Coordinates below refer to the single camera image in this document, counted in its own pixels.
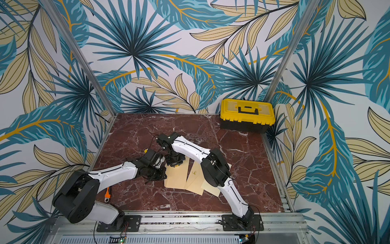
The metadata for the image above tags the manila envelope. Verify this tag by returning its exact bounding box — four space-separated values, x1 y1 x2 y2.
201 163 232 197
164 157 190 190
184 162 204 196

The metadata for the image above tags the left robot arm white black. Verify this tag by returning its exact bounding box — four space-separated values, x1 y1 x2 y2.
52 149 167 231

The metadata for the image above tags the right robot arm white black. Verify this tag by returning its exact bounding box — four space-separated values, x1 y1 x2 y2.
156 132 261 231

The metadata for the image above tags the orange adjustable wrench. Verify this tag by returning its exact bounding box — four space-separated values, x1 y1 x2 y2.
104 187 111 203

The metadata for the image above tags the yellow black toolbox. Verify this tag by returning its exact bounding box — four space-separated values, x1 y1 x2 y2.
220 99 276 134

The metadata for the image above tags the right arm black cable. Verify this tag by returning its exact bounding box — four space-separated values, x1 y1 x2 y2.
182 138 244 196

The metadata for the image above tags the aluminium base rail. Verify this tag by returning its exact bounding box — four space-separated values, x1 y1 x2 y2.
46 211 314 244

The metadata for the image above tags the right aluminium corner post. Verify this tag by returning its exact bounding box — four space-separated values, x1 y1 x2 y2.
263 0 320 103

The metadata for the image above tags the aluminium corner post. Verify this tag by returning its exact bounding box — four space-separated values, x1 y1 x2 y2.
263 0 320 103
41 0 117 117

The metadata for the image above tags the left aluminium corner post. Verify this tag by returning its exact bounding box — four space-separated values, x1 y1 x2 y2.
41 0 117 117

